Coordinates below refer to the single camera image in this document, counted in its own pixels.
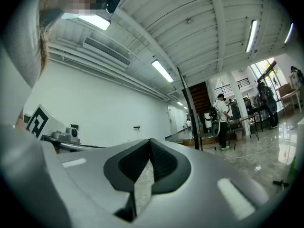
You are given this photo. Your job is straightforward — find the wooden table black legs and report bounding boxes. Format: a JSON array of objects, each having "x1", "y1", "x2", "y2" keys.
[{"x1": 227, "y1": 114, "x2": 262, "y2": 150}]

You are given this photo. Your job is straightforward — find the person's grey shirt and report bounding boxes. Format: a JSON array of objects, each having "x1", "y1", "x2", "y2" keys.
[{"x1": 1, "y1": 0, "x2": 52, "y2": 128}]

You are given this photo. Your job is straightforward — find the person's left forearm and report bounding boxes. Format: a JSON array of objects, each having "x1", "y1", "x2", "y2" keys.
[{"x1": 15, "y1": 110, "x2": 26, "y2": 131}]

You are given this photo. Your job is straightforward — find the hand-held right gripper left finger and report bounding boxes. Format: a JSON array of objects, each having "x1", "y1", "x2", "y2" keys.
[{"x1": 57, "y1": 138, "x2": 153, "y2": 222}]

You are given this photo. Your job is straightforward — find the white door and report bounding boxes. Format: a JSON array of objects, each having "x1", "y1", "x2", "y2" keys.
[{"x1": 167, "y1": 105, "x2": 178, "y2": 135}]

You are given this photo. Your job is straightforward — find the grey standing fan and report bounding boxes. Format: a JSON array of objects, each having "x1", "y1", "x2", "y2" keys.
[{"x1": 210, "y1": 121, "x2": 221, "y2": 151}]

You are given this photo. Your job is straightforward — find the wooden step platform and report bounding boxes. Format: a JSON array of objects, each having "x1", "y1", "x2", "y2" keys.
[{"x1": 165, "y1": 132, "x2": 216, "y2": 147}]

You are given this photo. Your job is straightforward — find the black balcony railing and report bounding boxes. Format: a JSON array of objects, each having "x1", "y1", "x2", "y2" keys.
[{"x1": 215, "y1": 77, "x2": 250, "y2": 96}]

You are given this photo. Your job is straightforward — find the white pillar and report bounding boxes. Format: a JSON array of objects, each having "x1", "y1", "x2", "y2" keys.
[{"x1": 225, "y1": 69, "x2": 252, "y2": 137}]

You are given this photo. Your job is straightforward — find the white-legged wooden bench table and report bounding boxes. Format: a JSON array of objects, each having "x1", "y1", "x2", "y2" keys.
[{"x1": 276, "y1": 82, "x2": 302, "y2": 115}]

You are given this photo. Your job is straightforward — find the green plastic bottle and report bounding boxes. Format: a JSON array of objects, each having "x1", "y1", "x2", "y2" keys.
[{"x1": 286, "y1": 155, "x2": 298, "y2": 184}]

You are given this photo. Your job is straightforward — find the dark work table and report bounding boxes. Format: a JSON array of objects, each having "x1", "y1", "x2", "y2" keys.
[{"x1": 247, "y1": 104, "x2": 271, "y2": 132}]

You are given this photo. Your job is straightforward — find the white ceiling air vent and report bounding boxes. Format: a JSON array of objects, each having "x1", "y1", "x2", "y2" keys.
[{"x1": 82, "y1": 37, "x2": 132, "y2": 69}]

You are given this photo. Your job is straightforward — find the pale green face mask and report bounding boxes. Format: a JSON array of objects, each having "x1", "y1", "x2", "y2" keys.
[{"x1": 60, "y1": 12, "x2": 81, "y2": 21}]

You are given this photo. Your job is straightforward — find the bundle of white pipes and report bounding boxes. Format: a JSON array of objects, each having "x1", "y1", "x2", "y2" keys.
[{"x1": 47, "y1": 38, "x2": 171, "y2": 102}]

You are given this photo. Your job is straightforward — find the brown wooden staircase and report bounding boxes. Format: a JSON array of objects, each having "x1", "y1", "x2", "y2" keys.
[{"x1": 181, "y1": 81, "x2": 212, "y2": 115}]

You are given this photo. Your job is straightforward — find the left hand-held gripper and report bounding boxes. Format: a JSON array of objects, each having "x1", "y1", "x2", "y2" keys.
[{"x1": 23, "y1": 104, "x2": 105, "y2": 153}]

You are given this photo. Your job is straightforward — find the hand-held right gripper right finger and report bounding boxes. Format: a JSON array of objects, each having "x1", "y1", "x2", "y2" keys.
[{"x1": 140, "y1": 138, "x2": 270, "y2": 225}]

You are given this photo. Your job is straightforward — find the glass entrance door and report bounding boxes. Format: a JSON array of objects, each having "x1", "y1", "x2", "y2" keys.
[{"x1": 250, "y1": 57, "x2": 284, "y2": 99}]

